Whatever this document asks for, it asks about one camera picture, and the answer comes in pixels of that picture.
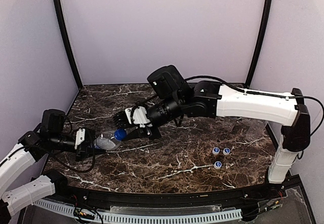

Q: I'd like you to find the solid blue pepsi cap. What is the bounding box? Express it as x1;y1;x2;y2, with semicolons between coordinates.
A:
114;129;127;141

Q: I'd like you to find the blue white bottle cap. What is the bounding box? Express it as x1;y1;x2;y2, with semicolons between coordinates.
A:
214;161;222;169
223;147;231;156
212;147;220;155

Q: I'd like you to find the clear bottle blue pepsi label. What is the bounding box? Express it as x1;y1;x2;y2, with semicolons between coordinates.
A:
223;117;237;132

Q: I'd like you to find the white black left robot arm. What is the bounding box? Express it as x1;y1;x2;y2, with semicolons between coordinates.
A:
1;109;105;223

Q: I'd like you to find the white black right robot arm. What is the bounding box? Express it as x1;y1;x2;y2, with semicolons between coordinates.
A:
114;65;311;184

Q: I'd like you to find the right wrist camera with heatsink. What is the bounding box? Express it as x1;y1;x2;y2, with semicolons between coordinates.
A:
113;106;152;129

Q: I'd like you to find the white slotted cable duct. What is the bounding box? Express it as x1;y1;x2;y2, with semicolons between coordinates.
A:
32;199;242;223

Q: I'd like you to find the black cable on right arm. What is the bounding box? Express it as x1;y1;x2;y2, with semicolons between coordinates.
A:
183;76;324;137

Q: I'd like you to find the black front table rail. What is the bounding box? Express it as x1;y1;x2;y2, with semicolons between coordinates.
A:
50;175;301;210

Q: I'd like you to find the black left corner post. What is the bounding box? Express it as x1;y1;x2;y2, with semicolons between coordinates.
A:
53;0;83;90

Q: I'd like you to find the black corner post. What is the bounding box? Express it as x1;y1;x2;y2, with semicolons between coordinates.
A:
53;0;83;90
245;0;272;88

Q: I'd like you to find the black right corner post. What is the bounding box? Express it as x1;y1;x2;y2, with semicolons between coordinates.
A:
245;0;272;88

